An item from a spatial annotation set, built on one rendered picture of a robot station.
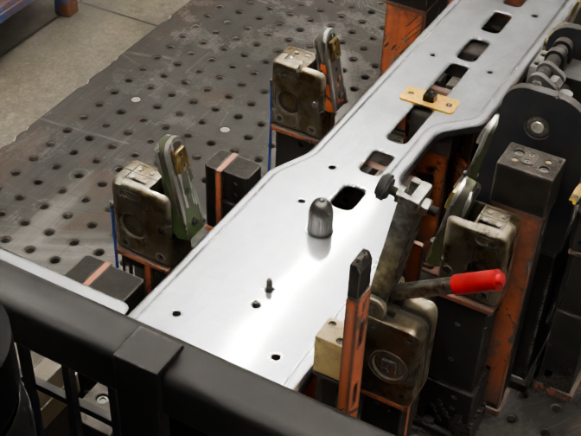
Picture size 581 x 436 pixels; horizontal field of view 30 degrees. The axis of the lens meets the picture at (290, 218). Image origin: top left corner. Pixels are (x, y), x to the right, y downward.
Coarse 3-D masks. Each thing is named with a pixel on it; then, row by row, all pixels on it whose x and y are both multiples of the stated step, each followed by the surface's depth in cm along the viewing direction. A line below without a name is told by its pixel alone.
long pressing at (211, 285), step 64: (576, 0) 183; (448, 64) 166; (512, 64) 167; (384, 128) 152; (448, 128) 153; (256, 192) 141; (320, 192) 141; (192, 256) 131; (256, 256) 131; (320, 256) 131; (192, 320) 122; (256, 320) 123; (320, 320) 123
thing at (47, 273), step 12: (0, 252) 130; (12, 264) 128; (24, 264) 128; (36, 264) 129; (48, 276) 127; (60, 276) 127; (72, 288) 126; (84, 288) 126; (96, 300) 124; (108, 300) 124; (120, 300) 124
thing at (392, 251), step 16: (384, 176) 108; (384, 192) 108; (400, 192) 107; (416, 192) 107; (400, 208) 107; (416, 208) 106; (432, 208) 107; (400, 224) 108; (416, 224) 109; (400, 240) 109; (384, 256) 112; (400, 256) 111; (384, 272) 113; (400, 272) 115; (384, 288) 114
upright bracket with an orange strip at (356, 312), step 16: (368, 256) 102; (352, 272) 101; (368, 272) 103; (352, 288) 102; (368, 288) 105; (352, 304) 103; (368, 304) 106; (352, 320) 105; (352, 336) 106; (352, 352) 107; (352, 368) 109; (352, 384) 111; (352, 400) 113
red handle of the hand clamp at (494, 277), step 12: (456, 276) 110; (468, 276) 109; (480, 276) 108; (492, 276) 107; (504, 276) 108; (396, 288) 115; (408, 288) 114; (420, 288) 113; (432, 288) 112; (444, 288) 111; (456, 288) 110; (468, 288) 109; (480, 288) 108; (492, 288) 108
